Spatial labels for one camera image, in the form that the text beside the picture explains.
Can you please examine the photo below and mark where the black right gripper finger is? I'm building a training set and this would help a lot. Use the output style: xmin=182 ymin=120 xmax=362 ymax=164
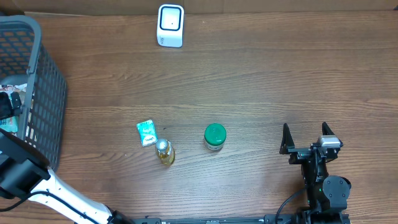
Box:
xmin=279 ymin=123 xmax=295 ymax=154
xmin=322 ymin=122 xmax=334 ymax=135

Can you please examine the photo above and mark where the green lid jar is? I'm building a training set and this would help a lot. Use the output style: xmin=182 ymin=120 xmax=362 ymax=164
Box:
xmin=204 ymin=123 xmax=226 ymax=151

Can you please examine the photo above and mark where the yellow oil bottle silver cap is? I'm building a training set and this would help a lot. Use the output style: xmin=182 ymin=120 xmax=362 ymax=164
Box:
xmin=155 ymin=139 xmax=175 ymax=166

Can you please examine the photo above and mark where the small teal tissue pack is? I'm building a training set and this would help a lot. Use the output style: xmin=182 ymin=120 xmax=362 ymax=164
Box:
xmin=136 ymin=119 xmax=158 ymax=147

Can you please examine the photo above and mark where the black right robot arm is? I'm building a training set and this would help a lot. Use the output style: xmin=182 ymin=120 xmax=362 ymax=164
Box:
xmin=274 ymin=122 xmax=352 ymax=223

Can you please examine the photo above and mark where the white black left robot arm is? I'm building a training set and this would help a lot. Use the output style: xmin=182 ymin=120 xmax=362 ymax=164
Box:
xmin=1 ymin=129 xmax=133 ymax=223

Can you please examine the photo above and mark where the white black barcode scanner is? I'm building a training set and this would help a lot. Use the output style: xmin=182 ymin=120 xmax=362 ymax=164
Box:
xmin=157 ymin=4 xmax=185 ymax=48

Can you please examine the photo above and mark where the white red patterned package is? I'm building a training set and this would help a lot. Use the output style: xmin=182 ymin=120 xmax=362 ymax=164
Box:
xmin=0 ymin=83 xmax=27 ymax=96

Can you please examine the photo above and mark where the teal tissue pack in basket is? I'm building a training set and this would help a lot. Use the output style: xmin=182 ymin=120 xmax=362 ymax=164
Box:
xmin=0 ymin=116 xmax=18 ymax=133

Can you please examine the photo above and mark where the grey plastic shopping basket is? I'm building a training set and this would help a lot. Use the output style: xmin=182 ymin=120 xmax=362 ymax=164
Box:
xmin=1 ymin=15 xmax=68 ymax=170

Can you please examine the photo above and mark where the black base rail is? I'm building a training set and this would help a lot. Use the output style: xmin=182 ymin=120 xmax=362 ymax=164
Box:
xmin=132 ymin=213 xmax=352 ymax=224

